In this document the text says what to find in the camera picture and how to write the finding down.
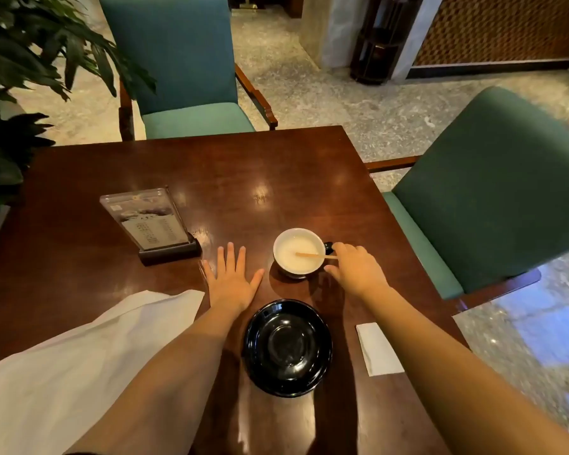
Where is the person's right forearm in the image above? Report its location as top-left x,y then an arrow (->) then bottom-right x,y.
360,283 -> 569,455

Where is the person's left hand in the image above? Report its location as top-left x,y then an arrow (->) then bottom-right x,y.
201,242 -> 265,313

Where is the dark green upholstered wooden armchair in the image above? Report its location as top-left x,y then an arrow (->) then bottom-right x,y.
365,86 -> 569,316

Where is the acrylic table sign dark base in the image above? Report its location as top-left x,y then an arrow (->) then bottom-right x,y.
100,187 -> 203,267

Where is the teal upholstered wooden armchair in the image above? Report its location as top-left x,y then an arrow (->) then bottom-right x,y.
98,0 -> 279,142

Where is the white cup with dark handle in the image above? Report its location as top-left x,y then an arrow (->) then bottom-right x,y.
272,227 -> 334,280

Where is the person's right hand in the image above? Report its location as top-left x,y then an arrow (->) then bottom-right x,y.
323,242 -> 390,302

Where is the small folded white napkin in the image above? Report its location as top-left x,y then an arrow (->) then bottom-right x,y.
356,322 -> 405,378

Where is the dark wooden round stand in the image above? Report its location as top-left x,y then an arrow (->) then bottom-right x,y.
349,0 -> 426,86

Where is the large white cloth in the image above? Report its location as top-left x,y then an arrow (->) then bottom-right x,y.
0,290 -> 205,455

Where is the woven lattice wooden screen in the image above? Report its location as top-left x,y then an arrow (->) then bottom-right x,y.
407,0 -> 569,79

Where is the green leafy potted plant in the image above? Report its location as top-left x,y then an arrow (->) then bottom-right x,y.
0,0 -> 157,214

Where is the milky white drink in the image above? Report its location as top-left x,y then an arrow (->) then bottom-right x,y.
276,233 -> 324,272

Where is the black glossy saucer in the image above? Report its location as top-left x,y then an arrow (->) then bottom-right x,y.
243,299 -> 333,398

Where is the person's left forearm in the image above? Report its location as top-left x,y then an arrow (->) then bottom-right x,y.
66,300 -> 248,455

